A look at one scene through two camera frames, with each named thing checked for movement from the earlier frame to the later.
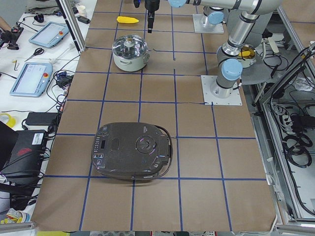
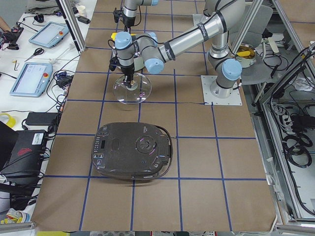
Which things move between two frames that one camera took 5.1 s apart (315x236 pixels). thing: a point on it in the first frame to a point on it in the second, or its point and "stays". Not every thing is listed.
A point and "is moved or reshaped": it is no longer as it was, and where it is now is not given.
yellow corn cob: (125, 19) is moved or reshaped
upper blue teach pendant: (50, 35) stays
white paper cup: (82, 11) stays
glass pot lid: (130, 46) is moved or reshaped
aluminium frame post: (73, 23) stays
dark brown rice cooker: (132, 151) stays
